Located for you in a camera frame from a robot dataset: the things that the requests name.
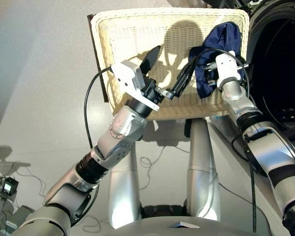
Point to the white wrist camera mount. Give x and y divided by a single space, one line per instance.
125 73
227 66

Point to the black rubber door gasket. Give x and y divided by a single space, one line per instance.
260 110

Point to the dark brown basket stand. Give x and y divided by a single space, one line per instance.
99 61

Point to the pale woven laundry basket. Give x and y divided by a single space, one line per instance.
137 32

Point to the silver robot torso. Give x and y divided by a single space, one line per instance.
181 229

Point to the small black screen device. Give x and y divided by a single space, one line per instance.
9 186

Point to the black robot waist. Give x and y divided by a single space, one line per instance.
164 211

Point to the silver door hinge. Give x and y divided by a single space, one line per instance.
253 2

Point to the dark blue garment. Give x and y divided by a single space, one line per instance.
223 37

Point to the grey front-load washing machine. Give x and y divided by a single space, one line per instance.
253 32

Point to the black stand foot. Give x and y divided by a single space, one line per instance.
187 127

